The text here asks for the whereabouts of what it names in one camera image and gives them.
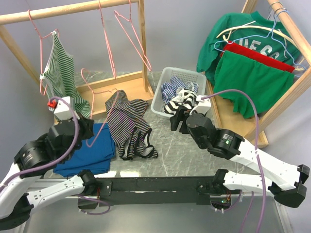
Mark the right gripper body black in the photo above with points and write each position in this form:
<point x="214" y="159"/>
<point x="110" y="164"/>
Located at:
<point x="201" y="144"/>

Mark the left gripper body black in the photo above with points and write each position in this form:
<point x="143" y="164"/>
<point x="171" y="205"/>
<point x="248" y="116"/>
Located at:
<point x="84" y="131"/>

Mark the black white striped tank top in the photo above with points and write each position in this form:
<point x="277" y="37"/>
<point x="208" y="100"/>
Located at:
<point x="185" y="98"/>

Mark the blue white striped tank top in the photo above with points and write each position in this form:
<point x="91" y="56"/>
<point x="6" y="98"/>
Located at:
<point x="169" y="90"/>

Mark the blue cloth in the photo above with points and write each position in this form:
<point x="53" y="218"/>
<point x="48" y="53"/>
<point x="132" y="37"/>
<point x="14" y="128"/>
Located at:
<point x="96" y="158"/>

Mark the dark thin striped tank top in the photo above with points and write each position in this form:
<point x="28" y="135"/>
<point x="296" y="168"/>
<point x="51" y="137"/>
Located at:
<point x="129" y="130"/>

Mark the green striped tank top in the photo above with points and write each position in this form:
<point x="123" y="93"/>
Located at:
<point x="58" y="77"/>

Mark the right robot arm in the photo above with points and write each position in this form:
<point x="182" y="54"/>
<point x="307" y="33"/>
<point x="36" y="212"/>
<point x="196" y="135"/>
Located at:
<point x="275" y="178"/>

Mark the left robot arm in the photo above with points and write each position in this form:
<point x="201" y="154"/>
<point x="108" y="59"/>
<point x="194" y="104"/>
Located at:
<point x="23" y="191"/>

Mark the red cloth on hanger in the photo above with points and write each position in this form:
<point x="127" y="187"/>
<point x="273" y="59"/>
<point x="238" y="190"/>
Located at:
<point x="251" y="54"/>

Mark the cream white hanger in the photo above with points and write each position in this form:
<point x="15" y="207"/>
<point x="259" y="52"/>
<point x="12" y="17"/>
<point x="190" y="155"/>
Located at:
<point x="227" y="32"/>

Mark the white plastic perforated basket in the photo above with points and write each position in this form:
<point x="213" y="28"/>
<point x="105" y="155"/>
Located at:
<point x="157" y="105"/>

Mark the right wooden clothes rack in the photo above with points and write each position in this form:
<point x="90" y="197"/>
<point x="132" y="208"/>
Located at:
<point x="223" y="109"/>

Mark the wooden clothes rack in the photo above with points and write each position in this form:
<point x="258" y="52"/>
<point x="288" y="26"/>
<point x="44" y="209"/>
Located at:
<point x="223" y="109"/>
<point x="135" y="84"/>

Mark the left wooden clothes rack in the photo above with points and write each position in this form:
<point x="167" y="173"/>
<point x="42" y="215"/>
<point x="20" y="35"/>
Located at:
<point x="135" y="84"/>

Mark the black base beam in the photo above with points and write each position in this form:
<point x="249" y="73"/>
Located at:
<point x="160" y="190"/>

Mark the green t-shirt front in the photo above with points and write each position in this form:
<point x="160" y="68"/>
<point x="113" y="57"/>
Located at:
<point x="263" y="84"/>

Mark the green sweatshirt with letters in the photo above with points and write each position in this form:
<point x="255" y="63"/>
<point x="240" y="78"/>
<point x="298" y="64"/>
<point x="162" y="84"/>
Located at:
<point x="251" y="31"/>

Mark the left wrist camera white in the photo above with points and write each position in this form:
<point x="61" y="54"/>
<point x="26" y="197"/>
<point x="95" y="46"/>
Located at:
<point x="60" y="110"/>

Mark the light blue wire hanger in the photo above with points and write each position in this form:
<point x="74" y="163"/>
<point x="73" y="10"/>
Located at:
<point x="298" y="66"/>

